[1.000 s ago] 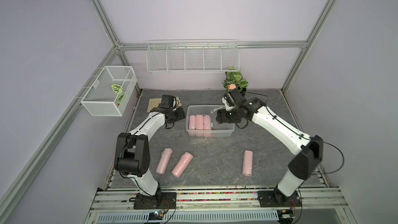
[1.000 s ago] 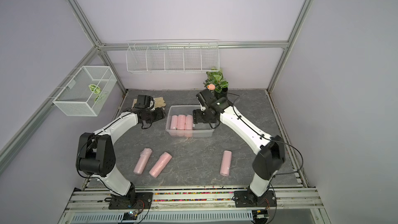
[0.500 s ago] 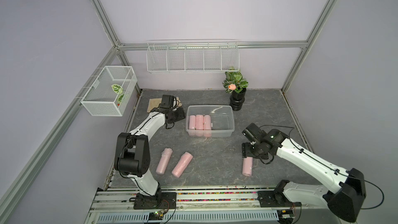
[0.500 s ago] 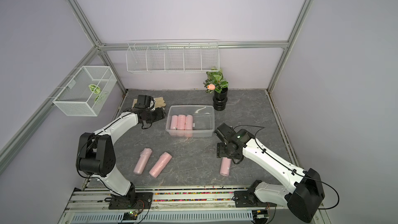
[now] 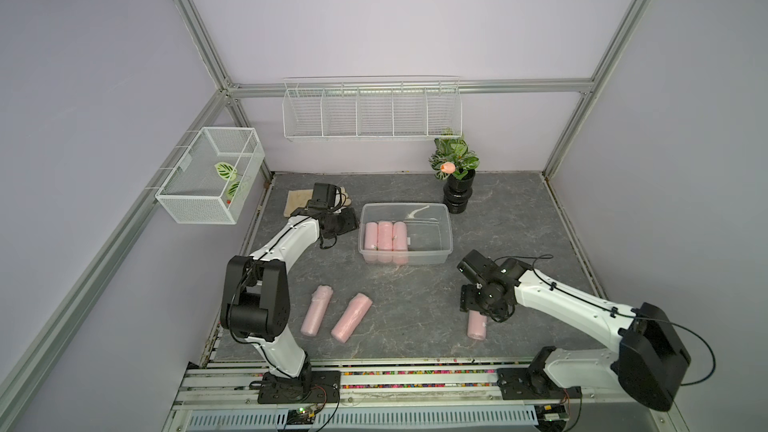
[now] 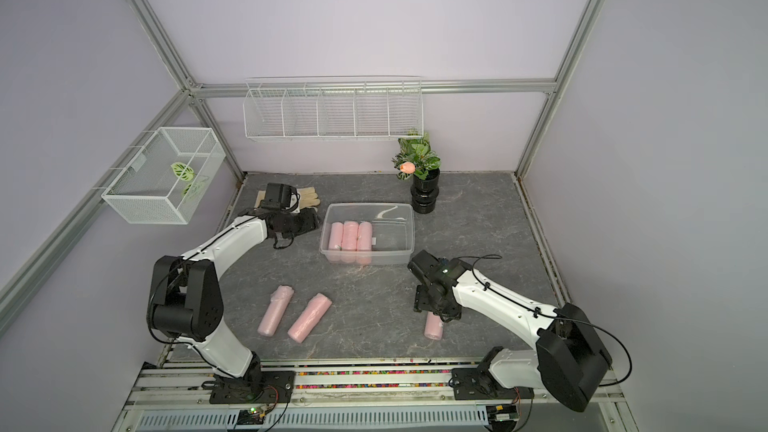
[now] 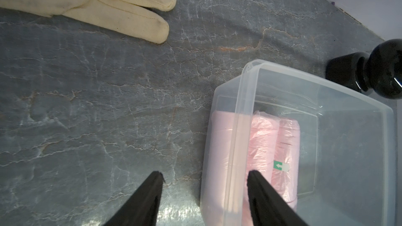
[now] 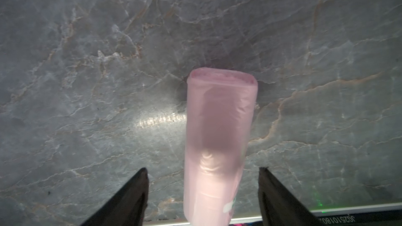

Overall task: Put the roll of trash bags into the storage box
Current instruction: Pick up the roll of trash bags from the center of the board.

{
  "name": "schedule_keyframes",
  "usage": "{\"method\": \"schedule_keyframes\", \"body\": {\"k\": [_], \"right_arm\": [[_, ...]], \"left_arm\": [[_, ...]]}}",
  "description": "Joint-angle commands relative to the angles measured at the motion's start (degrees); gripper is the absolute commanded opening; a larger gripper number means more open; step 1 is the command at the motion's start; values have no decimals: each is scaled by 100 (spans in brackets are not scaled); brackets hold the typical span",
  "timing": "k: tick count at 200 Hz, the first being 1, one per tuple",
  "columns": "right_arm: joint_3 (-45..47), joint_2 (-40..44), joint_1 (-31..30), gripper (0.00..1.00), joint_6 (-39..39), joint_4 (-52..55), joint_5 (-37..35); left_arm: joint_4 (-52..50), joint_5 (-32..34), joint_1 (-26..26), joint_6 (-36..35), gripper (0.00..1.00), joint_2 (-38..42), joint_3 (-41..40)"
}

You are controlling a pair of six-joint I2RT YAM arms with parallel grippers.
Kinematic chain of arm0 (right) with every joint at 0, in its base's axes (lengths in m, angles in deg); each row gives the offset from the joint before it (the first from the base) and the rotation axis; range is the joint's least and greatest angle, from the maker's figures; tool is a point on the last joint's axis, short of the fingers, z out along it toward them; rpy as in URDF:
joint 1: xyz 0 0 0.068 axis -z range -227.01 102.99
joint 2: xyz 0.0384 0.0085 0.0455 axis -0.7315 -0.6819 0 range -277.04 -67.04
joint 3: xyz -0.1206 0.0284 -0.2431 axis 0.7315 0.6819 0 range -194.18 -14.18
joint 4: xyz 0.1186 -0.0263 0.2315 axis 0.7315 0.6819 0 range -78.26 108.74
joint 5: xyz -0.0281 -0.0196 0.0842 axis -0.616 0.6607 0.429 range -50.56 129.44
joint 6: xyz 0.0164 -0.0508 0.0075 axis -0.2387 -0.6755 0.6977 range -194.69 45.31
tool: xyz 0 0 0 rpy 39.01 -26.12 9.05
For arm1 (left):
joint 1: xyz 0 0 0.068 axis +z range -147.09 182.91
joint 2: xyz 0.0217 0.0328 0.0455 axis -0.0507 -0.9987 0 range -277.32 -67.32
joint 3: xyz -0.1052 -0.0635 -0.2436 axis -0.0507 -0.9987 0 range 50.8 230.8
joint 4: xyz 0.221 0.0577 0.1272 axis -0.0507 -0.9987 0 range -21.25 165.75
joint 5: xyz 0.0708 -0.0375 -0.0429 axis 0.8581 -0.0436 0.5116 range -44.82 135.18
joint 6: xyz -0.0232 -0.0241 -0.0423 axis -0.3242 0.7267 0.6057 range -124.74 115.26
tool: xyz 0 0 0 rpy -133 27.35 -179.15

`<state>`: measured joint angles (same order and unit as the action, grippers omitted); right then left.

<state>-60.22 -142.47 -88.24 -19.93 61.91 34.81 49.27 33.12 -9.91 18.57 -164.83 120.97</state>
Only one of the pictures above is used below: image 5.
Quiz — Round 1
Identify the clear plastic storage box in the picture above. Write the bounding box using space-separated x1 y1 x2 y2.
358 202 454 266

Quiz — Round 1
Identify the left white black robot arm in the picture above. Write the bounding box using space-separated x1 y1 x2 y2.
219 207 359 382

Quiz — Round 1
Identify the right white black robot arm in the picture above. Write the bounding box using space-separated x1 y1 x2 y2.
457 250 691 412

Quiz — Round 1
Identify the beige work glove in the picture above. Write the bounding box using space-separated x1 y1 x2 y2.
283 187 352 218

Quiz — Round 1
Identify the potted plant black pot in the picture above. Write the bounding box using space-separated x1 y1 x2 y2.
429 129 479 214

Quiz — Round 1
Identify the green leaf in basket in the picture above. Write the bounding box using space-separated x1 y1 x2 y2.
215 162 238 182

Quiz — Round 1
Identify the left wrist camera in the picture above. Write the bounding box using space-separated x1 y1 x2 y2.
307 183 342 211

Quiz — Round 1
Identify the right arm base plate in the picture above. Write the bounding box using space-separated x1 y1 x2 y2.
496 368 582 402

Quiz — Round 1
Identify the long white wire shelf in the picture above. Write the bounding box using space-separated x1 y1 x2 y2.
282 76 463 140

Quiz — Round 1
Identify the white wire basket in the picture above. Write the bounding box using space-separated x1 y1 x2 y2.
155 126 265 225

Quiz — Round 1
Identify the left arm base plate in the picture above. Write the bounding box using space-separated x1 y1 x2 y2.
257 371 341 405

